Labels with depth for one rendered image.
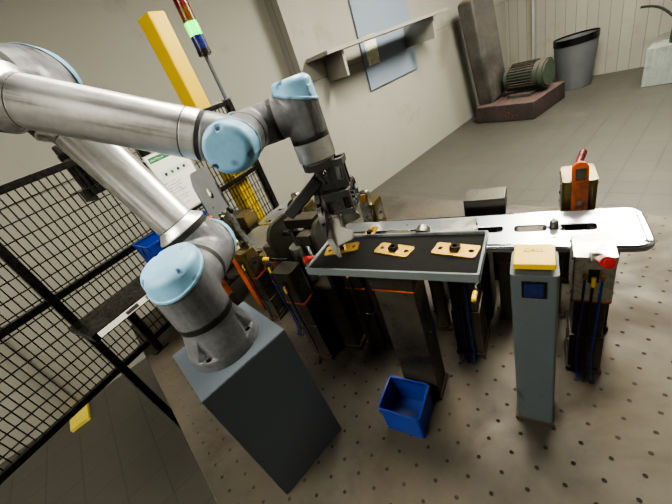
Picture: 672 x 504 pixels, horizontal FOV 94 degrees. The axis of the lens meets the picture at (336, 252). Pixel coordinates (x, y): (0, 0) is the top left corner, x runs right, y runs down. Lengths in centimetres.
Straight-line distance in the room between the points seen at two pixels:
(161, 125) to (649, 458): 105
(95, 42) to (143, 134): 246
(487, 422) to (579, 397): 22
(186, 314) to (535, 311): 63
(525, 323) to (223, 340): 57
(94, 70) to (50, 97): 234
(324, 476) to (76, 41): 283
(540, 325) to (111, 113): 76
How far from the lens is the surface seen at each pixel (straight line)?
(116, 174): 74
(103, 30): 302
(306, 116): 61
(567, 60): 649
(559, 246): 92
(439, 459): 91
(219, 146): 49
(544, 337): 71
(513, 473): 90
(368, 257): 69
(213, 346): 68
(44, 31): 297
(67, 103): 59
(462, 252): 63
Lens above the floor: 153
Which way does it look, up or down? 30 degrees down
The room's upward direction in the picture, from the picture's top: 21 degrees counter-clockwise
